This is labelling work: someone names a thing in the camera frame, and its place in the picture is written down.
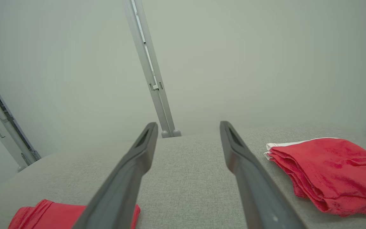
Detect red Bulls basketball jersey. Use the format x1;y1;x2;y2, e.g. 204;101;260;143
8;199;141;229

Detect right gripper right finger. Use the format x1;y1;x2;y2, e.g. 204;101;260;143
220;120;307;229

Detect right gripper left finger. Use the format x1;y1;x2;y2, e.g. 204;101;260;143
72;122;159;229

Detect grey straight partition post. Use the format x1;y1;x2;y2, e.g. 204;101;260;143
132;0;182;138
124;0;171;139

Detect grey slotted corner post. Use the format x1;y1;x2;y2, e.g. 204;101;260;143
0;60;42;173

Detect red Bulls basketball shorts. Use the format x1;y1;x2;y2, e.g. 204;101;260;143
263;137;366;218

